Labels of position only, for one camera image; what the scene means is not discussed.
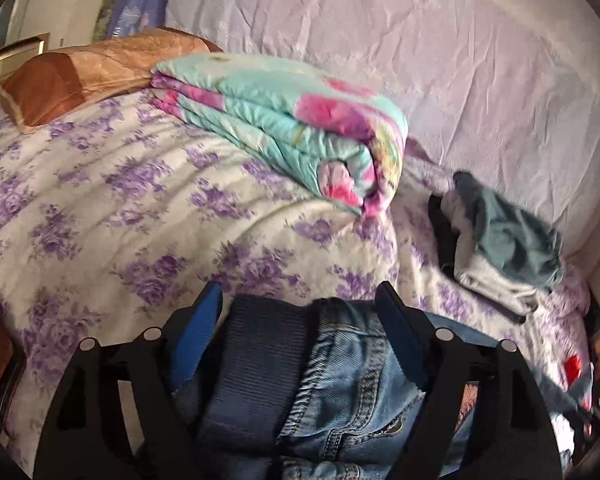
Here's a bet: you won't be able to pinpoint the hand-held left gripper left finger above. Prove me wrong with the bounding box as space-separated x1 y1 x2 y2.
32 281 225 480

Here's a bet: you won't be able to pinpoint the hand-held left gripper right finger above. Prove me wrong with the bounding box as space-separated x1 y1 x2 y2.
374 280 564 480

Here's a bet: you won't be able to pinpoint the blue denim pants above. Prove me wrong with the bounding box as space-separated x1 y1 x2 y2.
172 294 596 480

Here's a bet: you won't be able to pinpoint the teal pants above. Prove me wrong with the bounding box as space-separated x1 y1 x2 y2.
452 170 565 293

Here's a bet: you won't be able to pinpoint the grey folded garment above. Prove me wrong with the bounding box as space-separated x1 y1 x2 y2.
440 192 541 316

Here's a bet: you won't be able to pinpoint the black folded garment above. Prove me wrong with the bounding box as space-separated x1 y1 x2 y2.
427 194 527 325

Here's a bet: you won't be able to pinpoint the purple floral bedsheet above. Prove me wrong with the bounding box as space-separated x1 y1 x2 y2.
0 87 593 461

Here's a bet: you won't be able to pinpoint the red plastic object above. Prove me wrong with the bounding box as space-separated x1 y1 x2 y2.
562 355 584 382

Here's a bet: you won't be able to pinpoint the folded floral quilt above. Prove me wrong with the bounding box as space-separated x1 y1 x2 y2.
150 52 410 218

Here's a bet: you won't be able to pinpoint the brown pillow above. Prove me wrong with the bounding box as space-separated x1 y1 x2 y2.
0 27 223 135

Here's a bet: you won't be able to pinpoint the lilac lace cover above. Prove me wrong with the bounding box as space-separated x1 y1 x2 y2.
165 0 600 256

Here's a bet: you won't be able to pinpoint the blue patterned cloth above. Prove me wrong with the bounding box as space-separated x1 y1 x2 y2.
105 0 181 41

